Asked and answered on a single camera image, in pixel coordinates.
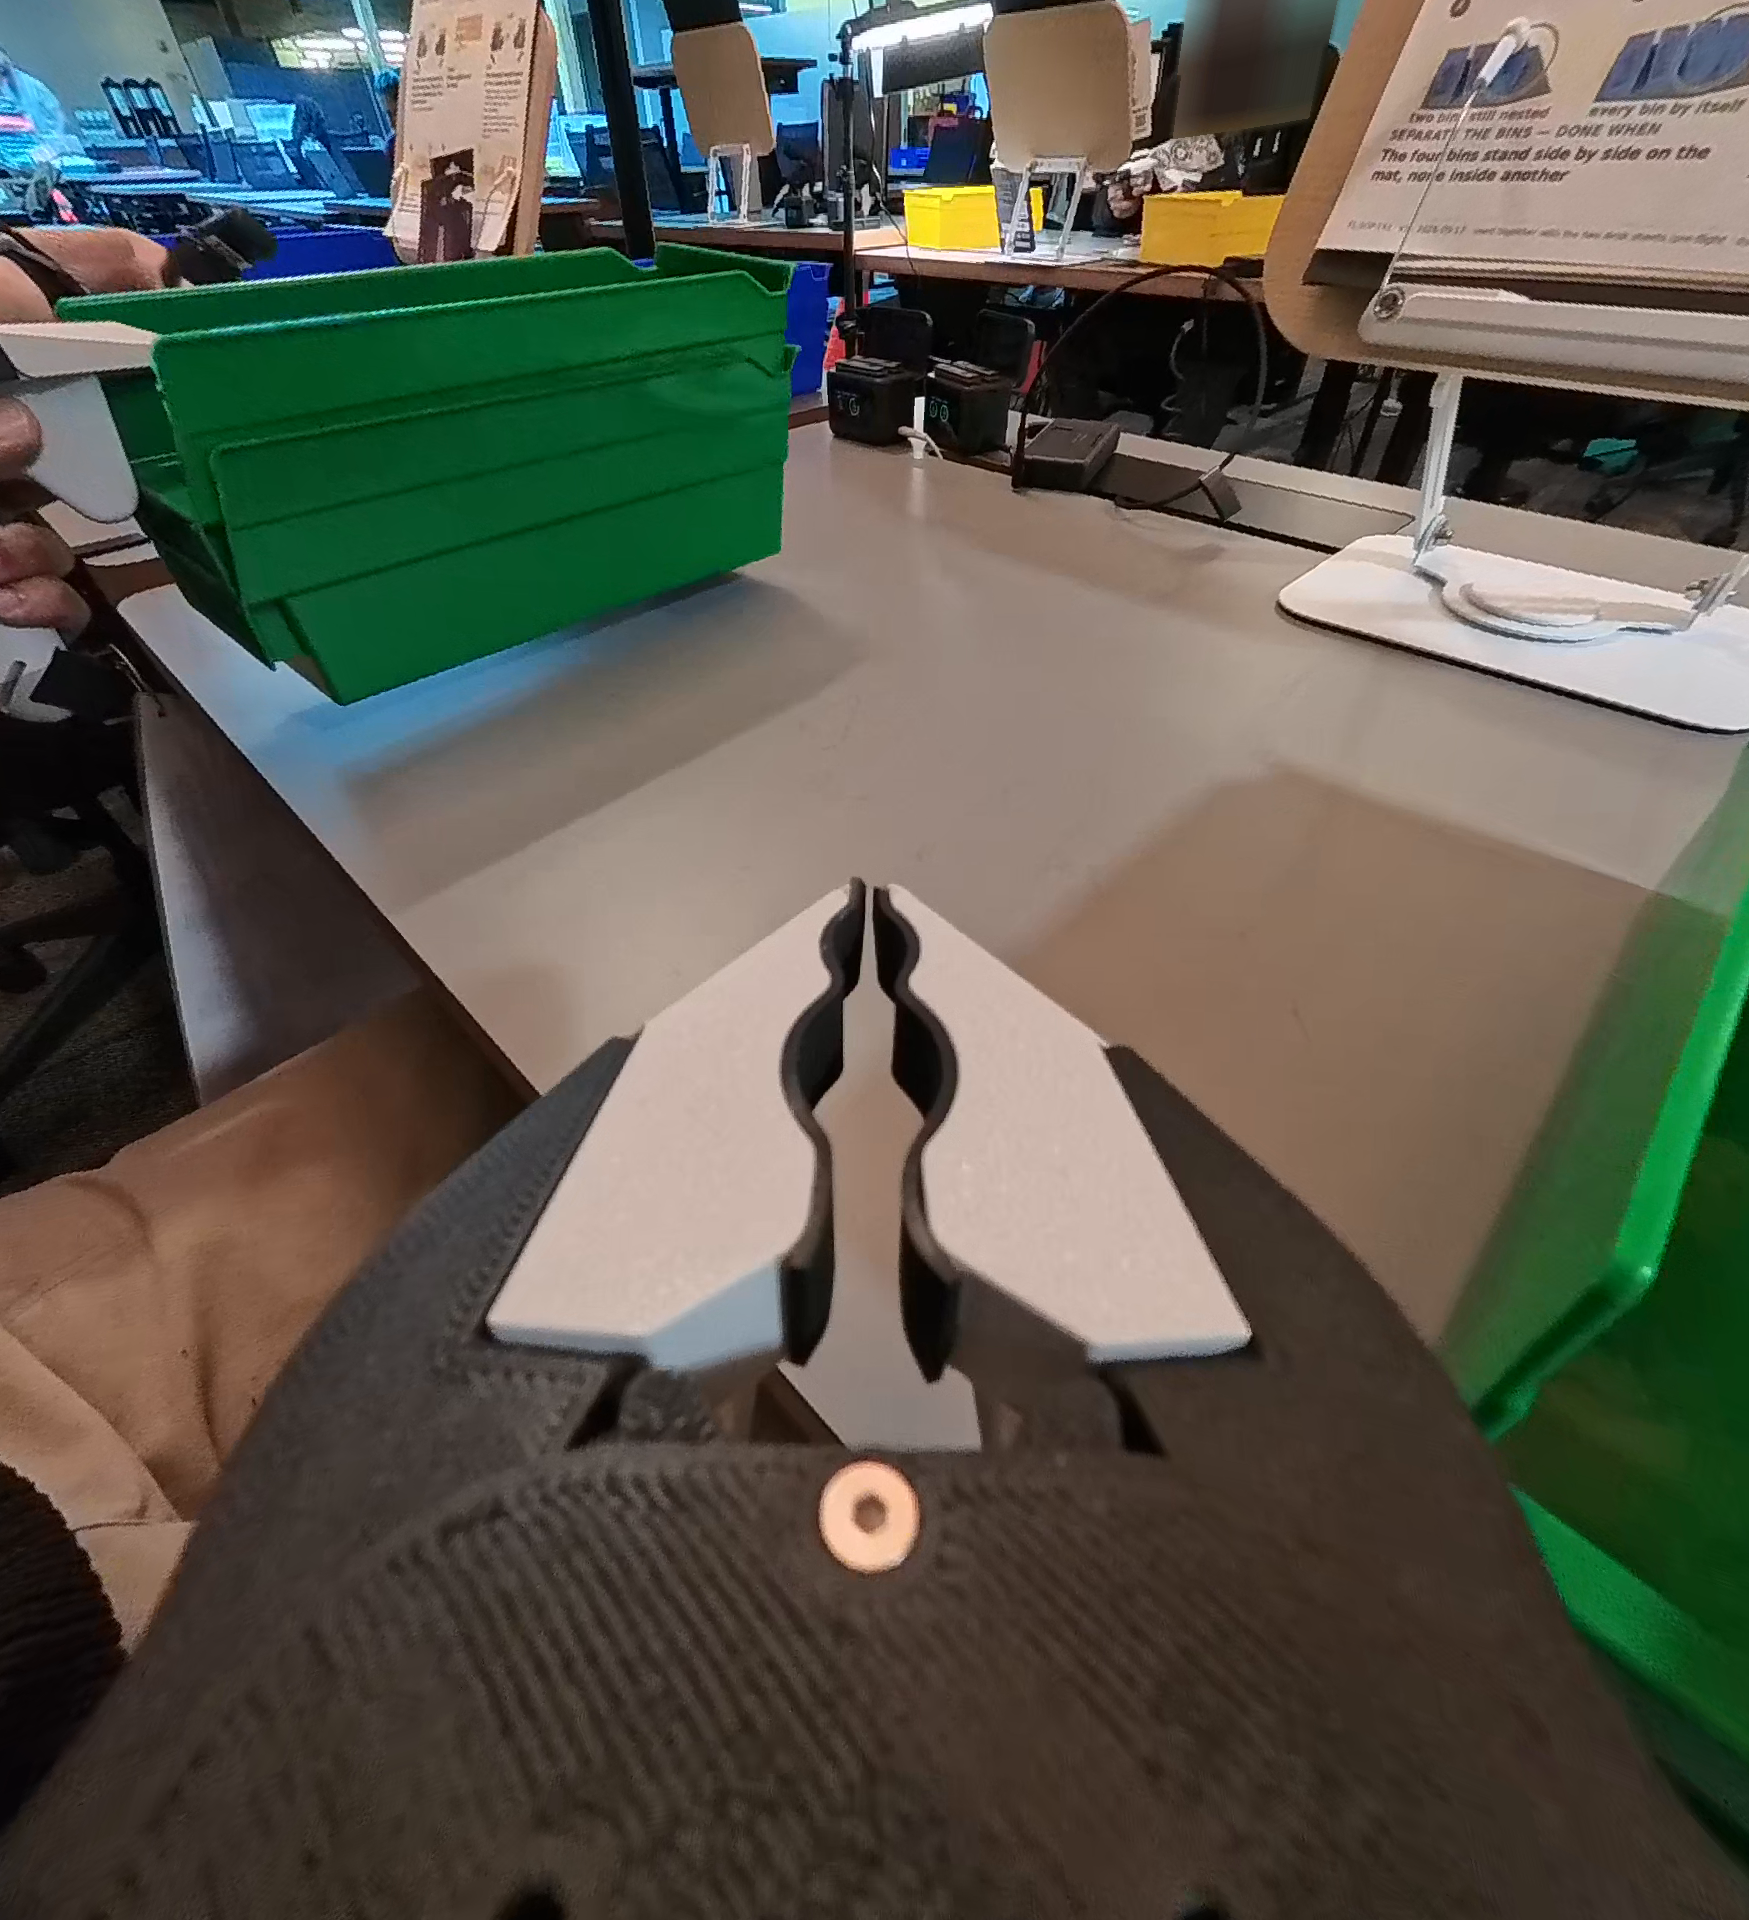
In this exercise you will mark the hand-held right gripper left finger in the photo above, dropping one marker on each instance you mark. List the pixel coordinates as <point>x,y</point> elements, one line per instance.
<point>663,1171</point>

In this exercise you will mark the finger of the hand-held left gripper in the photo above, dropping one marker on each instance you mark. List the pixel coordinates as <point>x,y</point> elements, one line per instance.
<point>79,352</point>

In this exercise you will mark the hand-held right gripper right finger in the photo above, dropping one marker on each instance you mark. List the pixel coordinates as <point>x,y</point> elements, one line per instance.
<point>1068,1185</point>

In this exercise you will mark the green plastic bin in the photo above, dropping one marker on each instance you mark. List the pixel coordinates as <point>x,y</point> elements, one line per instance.
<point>515,606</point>
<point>515,528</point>
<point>470,374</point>
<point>1713,1198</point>

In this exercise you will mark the another person's forearm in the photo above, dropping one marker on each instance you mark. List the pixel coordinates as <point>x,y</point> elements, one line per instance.
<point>93,262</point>

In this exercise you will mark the grey desk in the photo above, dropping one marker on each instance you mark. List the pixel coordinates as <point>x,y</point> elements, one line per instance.
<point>845,720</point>

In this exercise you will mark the small cardboard sign stand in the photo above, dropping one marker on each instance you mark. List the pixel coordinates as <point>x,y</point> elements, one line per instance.
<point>1057,82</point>
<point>470,106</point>
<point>722,96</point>

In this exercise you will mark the black office chair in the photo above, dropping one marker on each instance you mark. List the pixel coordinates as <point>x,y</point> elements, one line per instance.
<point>5,929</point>

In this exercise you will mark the person's tan trousers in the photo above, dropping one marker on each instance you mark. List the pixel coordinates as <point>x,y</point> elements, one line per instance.
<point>169,1246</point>

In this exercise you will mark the white document stand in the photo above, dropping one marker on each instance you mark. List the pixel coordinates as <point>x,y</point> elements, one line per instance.
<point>1534,630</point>

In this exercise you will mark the blue plastic bin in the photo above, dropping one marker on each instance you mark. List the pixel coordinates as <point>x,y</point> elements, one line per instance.
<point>811,322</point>

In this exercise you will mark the black power adapter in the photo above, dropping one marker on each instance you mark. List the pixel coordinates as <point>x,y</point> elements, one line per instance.
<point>1068,449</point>

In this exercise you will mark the black battery charger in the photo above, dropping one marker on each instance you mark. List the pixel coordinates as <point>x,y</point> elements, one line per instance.
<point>972,405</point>
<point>874,398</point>

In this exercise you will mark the yellow plastic bin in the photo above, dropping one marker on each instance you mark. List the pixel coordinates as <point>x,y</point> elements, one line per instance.
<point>1207,228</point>
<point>952,218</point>

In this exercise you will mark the instruction sheet on clipboard stand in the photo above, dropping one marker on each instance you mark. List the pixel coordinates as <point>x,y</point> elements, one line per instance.
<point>1302,285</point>

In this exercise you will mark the printed instruction sheet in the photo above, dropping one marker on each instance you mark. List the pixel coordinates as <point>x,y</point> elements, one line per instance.
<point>1595,119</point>

